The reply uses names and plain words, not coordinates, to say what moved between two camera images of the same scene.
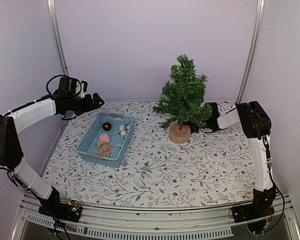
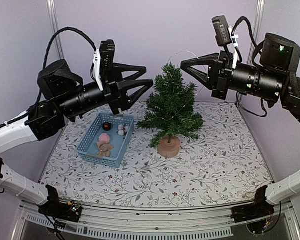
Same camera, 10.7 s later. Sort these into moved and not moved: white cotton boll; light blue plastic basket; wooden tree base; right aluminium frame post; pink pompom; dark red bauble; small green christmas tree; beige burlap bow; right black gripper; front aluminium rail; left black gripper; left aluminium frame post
Moved: left black gripper; right black gripper; wooden tree base; small green christmas tree
Not moved: right aluminium frame post; pink pompom; white cotton boll; dark red bauble; light blue plastic basket; front aluminium rail; beige burlap bow; left aluminium frame post
